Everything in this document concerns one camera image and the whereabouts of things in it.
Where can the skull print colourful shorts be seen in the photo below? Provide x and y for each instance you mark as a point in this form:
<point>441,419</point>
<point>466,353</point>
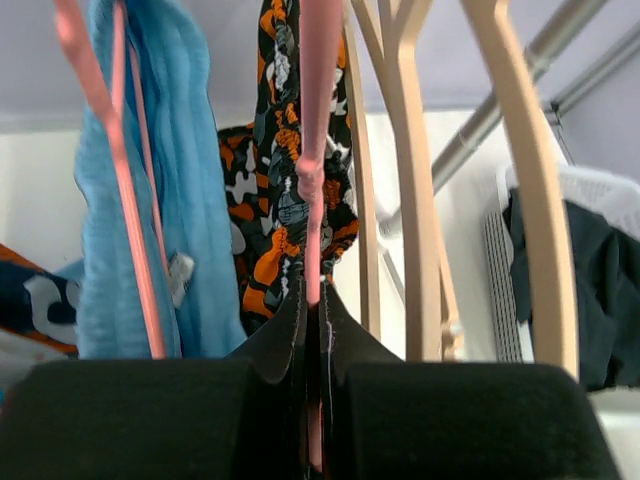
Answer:
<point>38,317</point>

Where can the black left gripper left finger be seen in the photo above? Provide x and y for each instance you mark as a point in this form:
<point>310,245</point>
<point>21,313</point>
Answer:
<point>232,418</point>

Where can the white plastic basket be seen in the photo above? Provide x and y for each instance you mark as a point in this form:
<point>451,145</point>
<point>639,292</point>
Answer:
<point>614,197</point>

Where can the light blue shorts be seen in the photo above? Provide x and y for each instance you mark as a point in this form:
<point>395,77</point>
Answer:
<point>174,160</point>

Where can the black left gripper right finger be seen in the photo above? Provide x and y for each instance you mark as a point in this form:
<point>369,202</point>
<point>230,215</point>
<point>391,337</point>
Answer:
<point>385,418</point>

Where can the beige hanger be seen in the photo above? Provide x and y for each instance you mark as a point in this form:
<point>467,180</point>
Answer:
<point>550,262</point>
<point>390,30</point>

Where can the white clothes rack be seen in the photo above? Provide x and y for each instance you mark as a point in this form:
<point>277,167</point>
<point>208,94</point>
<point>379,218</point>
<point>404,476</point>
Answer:
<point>584,59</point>

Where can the pink hanger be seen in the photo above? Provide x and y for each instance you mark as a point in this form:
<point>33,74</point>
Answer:
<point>320,26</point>
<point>107,102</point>

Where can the dark navy shorts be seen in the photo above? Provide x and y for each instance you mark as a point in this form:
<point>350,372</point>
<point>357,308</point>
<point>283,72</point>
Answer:
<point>606,267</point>

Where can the orange black camouflage shorts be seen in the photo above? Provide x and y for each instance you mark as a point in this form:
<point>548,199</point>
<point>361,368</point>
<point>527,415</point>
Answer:
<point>268,217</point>

